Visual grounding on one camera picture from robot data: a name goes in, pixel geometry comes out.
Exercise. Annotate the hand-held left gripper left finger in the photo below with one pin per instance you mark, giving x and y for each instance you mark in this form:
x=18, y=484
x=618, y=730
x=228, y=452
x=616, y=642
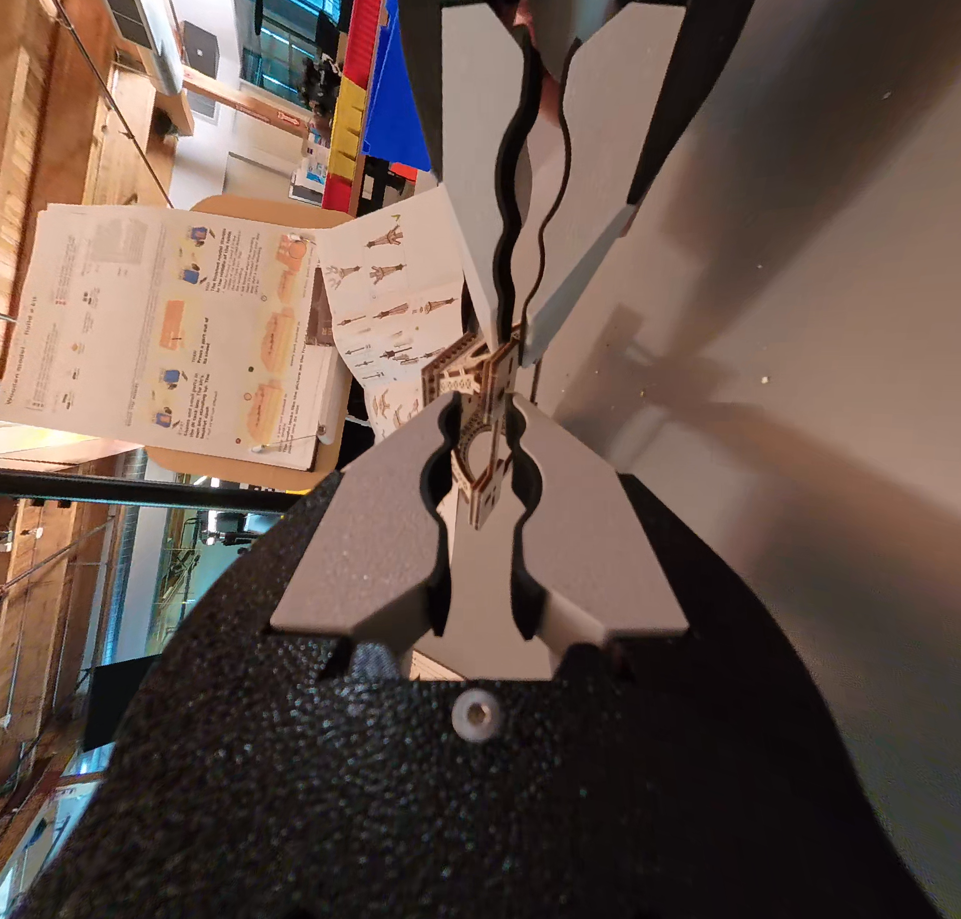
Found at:
x=360, y=543

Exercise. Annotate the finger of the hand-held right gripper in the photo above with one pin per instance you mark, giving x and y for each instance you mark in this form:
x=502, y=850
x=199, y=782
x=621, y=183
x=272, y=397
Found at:
x=608, y=108
x=473, y=146

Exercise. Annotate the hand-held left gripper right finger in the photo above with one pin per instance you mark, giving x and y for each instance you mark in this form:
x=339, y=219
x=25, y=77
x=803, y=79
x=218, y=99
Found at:
x=600, y=551

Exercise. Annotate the wooden laser-cut model piece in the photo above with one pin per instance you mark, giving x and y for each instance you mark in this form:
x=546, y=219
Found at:
x=488, y=438

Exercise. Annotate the white desk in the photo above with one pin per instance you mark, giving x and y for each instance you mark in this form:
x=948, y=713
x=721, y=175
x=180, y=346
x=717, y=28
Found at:
x=826, y=333

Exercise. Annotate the blue storage bin rack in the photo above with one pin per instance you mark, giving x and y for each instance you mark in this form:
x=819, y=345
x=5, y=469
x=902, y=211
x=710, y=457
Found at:
x=394, y=85

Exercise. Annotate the red yellow storage bin rack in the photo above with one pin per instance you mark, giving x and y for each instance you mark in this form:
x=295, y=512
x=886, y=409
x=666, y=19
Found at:
x=353, y=93

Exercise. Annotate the tower diagram sheet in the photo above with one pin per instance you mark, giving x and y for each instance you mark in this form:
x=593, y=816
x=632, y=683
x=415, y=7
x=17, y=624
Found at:
x=390, y=288

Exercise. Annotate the glass window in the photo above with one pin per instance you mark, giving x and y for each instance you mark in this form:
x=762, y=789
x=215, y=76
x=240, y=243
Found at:
x=300, y=25

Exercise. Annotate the black pole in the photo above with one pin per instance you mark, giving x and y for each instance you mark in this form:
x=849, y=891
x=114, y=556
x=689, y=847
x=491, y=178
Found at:
x=150, y=492

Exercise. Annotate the brown cardboard board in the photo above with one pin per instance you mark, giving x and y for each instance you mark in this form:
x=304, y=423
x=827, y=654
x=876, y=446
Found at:
x=225, y=209

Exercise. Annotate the black monitor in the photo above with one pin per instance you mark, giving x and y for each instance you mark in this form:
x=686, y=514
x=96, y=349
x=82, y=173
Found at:
x=120, y=701

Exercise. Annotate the black speaker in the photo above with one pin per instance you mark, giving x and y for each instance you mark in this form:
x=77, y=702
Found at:
x=201, y=48

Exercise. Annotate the printed instruction sheet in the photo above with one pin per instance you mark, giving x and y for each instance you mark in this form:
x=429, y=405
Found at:
x=165, y=318

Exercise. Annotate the air vent grille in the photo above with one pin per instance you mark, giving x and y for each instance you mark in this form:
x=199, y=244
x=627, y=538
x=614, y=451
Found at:
x=124, y=12

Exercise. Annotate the thin metal ceiling pipe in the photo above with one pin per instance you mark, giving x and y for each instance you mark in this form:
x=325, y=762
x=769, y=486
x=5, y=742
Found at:
x=105, y=78

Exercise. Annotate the silver ventilation duct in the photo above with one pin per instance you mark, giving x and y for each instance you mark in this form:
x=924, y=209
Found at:
x=150, y=3

